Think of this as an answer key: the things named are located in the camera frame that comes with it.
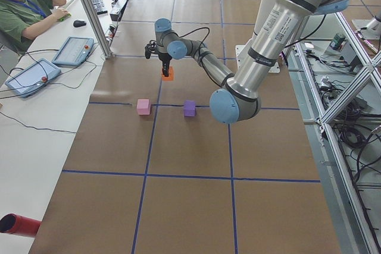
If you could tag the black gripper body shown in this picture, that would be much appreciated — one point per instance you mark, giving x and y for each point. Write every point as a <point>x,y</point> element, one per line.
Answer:
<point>163,57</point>

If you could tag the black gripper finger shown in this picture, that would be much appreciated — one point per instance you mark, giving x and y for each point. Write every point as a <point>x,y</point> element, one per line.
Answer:
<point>165,68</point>

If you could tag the orange foam block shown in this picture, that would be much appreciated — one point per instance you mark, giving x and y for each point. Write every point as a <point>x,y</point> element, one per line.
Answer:
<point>170,76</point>

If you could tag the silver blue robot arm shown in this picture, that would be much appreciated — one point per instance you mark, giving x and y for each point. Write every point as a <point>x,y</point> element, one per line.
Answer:
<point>237,98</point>

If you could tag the purple foam block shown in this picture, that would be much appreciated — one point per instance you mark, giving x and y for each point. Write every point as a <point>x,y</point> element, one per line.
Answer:
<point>189,108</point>

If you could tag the pink foam block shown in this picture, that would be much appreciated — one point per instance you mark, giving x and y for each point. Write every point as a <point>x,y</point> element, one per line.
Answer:
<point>143,107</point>

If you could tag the far blue teach pendant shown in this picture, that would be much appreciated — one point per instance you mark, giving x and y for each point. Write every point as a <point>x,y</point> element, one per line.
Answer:
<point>74,51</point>

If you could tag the blue teach pendant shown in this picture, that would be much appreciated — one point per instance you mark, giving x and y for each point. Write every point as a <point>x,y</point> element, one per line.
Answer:
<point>33,78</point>
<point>74,51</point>

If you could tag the black computer mouse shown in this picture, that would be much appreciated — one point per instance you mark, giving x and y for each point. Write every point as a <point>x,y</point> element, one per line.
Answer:
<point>79,23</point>

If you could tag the black keyboard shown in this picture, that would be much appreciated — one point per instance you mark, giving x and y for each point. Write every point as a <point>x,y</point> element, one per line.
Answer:
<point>99,7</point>

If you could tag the brown paper table cover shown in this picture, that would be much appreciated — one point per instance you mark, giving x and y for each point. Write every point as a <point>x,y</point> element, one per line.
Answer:
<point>166,183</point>

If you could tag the near blue teach pendant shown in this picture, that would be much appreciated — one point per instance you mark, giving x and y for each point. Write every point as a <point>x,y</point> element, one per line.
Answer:
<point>33,78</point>

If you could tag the person in green shirt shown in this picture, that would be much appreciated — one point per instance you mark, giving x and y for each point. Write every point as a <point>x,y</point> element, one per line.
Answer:
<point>22,21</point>

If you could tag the red cylinder tube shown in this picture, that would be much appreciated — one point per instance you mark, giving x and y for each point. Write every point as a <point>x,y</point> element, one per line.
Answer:
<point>19,225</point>

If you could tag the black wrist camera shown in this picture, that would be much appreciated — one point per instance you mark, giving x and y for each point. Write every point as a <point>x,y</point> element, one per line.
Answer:
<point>150,49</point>

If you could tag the aluminium frame post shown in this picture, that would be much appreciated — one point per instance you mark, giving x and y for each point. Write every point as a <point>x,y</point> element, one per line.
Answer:
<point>97,28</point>

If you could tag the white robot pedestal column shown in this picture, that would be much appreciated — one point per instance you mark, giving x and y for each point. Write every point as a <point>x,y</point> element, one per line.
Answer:
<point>264,12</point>

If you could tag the aluminium side frame rail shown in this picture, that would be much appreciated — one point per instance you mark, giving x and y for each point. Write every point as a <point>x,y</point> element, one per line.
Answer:
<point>335,71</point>

